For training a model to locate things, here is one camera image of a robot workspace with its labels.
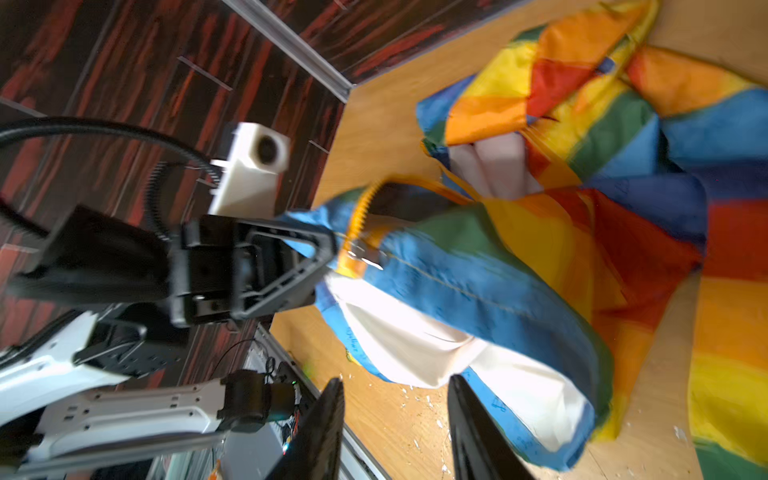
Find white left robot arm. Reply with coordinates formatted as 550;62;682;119
1;206;337;477

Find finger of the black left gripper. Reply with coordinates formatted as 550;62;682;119
239;219;337;264
230;257;329;320

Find aluminium front rail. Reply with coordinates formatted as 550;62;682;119
254;326;390;479

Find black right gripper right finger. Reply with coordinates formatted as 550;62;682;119
447;375;534;480

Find rainbow striped zip jacket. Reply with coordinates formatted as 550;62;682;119
292;1;767;479

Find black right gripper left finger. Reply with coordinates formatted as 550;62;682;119
266;378;345;480

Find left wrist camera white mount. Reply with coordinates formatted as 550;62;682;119
208;122;290;219

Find aluminium frame post left corner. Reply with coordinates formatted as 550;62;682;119
224;0;353;104

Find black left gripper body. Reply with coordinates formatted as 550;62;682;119
5;206;252;327

